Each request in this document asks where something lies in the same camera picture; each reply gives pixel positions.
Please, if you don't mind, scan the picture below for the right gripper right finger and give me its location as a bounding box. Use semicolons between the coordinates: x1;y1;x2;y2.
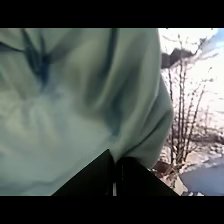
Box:
116;156;180;197

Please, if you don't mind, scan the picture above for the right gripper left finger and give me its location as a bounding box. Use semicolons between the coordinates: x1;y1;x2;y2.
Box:
51;148;116;197

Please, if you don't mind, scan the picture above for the light blue T-shirt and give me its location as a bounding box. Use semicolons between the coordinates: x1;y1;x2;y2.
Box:
0;27;175;197

